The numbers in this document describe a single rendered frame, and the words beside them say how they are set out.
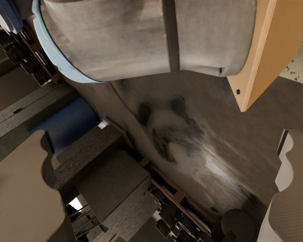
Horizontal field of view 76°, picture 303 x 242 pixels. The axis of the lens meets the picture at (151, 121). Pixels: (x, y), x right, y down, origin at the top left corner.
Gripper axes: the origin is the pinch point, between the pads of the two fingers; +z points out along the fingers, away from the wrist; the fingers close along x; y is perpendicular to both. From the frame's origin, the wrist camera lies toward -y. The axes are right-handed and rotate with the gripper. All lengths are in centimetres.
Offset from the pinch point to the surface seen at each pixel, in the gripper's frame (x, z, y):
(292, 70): 25.7, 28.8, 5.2
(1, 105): -723, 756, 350
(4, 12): -49, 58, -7
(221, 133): 28, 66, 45
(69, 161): -106, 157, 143
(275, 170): 46, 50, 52
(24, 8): -47, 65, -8
